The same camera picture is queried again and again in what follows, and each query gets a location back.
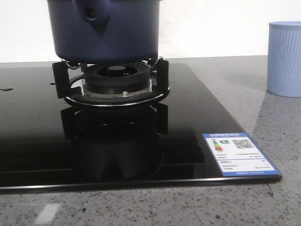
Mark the dark blue cooking pot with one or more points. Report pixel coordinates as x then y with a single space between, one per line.
104 31

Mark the blue energy label sticker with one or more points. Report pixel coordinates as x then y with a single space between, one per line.
238 155

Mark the light blue ribbed cup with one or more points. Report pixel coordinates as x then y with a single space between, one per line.
284 58

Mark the black right pot support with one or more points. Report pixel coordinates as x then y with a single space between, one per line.
69 86

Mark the black glass gas stove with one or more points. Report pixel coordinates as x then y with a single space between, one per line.
46 145

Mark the black right gas burner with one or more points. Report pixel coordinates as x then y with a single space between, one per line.
107 79

